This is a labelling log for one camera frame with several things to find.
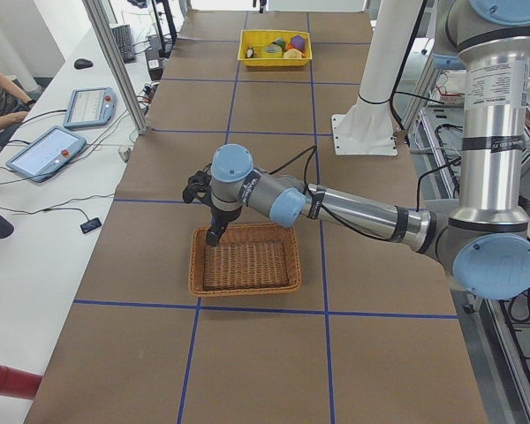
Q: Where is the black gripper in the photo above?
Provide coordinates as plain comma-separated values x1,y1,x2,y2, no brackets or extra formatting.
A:
206,204,240,246

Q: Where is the yellow tape roll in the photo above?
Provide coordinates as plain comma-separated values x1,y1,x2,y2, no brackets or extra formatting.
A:
259,43,284,59

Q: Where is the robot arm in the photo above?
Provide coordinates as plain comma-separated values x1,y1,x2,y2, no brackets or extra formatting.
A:
204,1,530,300

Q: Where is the brown wicker basket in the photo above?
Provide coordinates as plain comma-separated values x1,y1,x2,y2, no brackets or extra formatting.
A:
188,223,302,297

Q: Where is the yellow plastic basket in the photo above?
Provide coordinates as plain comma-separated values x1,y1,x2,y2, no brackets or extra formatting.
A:
238,29,313,68

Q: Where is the small black phone device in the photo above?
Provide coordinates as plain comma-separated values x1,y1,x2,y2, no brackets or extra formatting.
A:
80,217,102,234

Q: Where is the far teach pendant tablet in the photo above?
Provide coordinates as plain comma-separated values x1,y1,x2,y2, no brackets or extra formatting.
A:
63,87,117,130

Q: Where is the teach pendant tablet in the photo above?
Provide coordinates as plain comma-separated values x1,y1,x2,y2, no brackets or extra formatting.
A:
6,126,86,183
63,87,117,130

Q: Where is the near teach pendant tablet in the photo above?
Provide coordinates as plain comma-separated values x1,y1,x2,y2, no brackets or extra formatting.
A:
6,126,86,183

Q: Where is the toy bread croissant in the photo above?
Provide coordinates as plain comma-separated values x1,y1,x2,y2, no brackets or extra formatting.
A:
284,49,306,60

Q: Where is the black computer mouse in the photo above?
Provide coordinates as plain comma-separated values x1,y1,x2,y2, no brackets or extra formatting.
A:
73,58,94,70

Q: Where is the black keyboard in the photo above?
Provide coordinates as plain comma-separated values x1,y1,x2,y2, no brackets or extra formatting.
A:
110,25,136,63

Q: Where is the red cylinder bottle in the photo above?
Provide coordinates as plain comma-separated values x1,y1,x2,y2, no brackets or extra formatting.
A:
0,365,42,400

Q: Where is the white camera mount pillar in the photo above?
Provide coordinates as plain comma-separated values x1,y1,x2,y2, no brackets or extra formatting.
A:
331,0,425,155

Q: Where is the aluminium frame post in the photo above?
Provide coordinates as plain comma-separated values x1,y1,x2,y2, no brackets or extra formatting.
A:
82,0,148,135

